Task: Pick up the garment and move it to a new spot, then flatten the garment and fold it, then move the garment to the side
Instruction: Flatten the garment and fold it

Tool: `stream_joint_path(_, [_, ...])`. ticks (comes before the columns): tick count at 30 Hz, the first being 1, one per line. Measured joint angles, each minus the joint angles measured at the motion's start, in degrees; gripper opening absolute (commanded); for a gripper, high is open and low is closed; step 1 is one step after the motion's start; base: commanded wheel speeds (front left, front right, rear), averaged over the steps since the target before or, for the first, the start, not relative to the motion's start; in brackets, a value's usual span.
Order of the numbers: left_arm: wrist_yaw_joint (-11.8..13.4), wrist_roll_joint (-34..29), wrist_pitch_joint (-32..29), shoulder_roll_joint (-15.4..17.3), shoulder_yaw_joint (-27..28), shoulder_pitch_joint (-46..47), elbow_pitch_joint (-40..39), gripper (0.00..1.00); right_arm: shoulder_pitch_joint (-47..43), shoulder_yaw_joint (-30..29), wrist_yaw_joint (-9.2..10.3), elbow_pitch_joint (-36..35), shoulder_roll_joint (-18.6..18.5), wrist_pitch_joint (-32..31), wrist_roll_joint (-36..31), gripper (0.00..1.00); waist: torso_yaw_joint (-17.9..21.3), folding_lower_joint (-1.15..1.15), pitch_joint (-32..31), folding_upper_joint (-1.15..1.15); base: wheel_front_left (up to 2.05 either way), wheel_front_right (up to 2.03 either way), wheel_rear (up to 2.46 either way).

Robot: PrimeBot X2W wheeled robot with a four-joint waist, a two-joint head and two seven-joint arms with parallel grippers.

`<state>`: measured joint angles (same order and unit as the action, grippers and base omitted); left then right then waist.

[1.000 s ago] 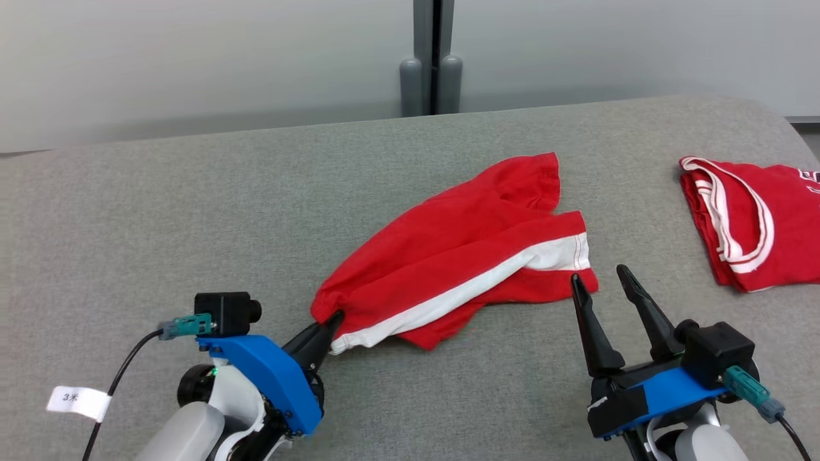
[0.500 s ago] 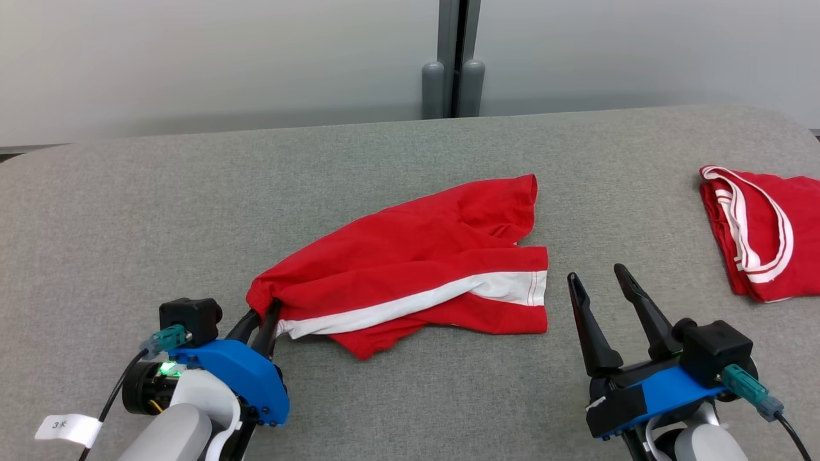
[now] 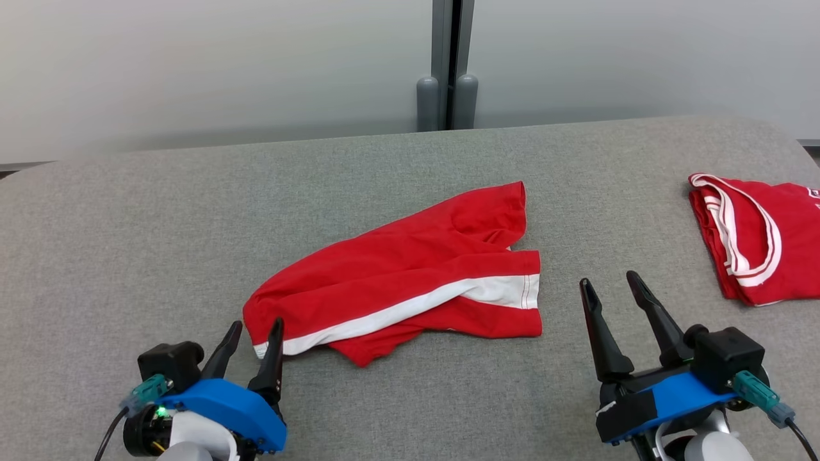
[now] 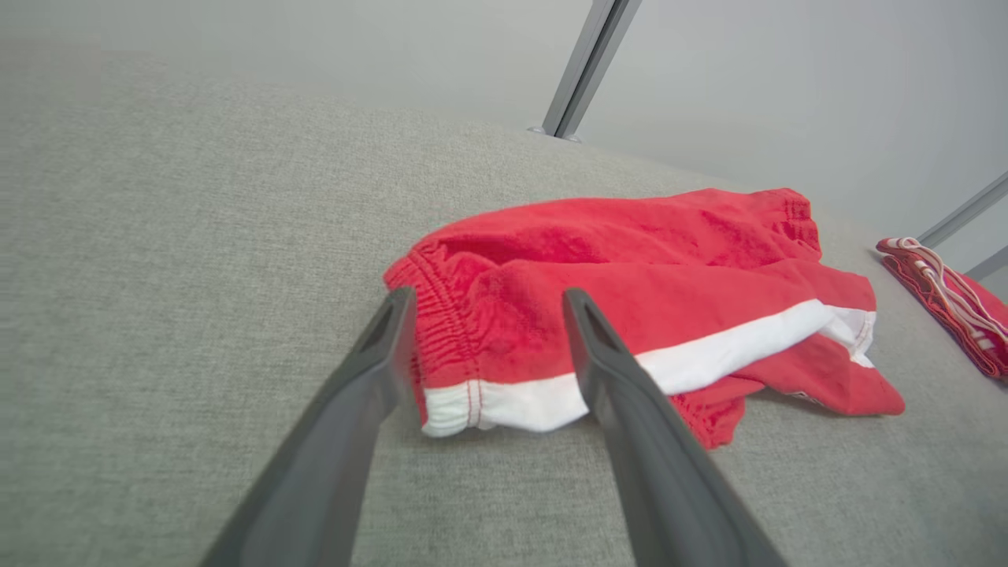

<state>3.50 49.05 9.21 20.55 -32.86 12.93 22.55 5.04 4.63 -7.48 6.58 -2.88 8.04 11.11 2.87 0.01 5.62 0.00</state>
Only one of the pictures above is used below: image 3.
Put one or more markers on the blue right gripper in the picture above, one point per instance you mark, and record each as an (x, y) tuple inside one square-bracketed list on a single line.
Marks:
[(672, 394)]

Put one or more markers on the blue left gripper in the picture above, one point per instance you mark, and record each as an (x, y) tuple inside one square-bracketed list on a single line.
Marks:
[(230, 403)]

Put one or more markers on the red jersey with white trim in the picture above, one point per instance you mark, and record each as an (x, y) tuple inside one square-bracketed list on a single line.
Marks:
[(775, 243)]

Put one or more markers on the red shorts with white stripe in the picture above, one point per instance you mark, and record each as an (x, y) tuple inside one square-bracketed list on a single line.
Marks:
[(397, 269)]

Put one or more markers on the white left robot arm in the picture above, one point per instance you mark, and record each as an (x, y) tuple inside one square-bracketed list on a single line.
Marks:
[(192, 442)]

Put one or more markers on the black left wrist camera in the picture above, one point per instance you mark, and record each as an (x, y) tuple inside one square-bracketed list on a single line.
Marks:
[(170, 365)]

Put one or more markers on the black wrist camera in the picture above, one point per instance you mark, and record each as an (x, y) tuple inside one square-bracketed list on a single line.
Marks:
[(170, 365), (727, 358)]

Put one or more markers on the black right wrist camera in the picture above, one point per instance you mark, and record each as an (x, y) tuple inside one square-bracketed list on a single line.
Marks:
[(727, 358)]

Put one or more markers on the green left camera connector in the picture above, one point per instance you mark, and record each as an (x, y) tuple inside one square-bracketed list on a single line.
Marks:
[(147, 392)]

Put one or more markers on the green camera connector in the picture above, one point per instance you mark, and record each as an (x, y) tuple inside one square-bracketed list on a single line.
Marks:
[(147, 392), (762, 397)]

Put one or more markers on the green right camera connector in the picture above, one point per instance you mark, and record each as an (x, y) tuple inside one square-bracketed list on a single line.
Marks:
[(762, 397)]

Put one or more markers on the grey cylindrical post foot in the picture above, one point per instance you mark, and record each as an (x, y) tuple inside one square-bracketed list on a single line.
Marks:
[(428, 102), (466, 102)]

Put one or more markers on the grey partition post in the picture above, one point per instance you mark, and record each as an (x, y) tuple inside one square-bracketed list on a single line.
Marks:
[(451, 51)]

